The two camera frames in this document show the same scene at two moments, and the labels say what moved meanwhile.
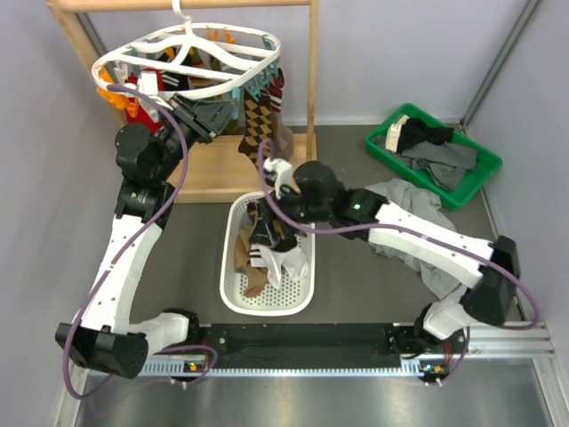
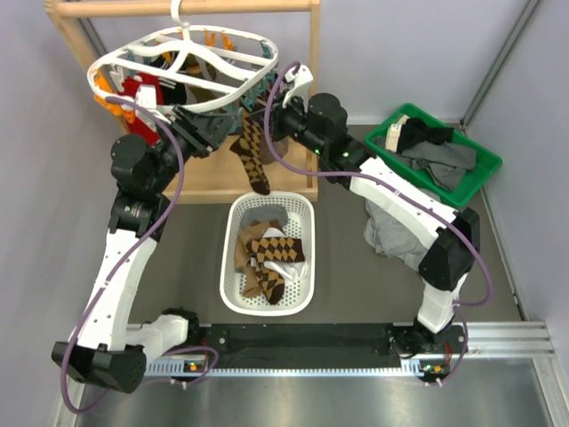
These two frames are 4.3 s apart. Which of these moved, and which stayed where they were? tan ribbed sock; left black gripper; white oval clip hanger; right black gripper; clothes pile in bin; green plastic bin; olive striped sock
Moved: olive striped sock; left black gripper; white oval clip hanger; right black gripper
Stayed: green plastic bin; clothes pile in bin; tan ribbed sock
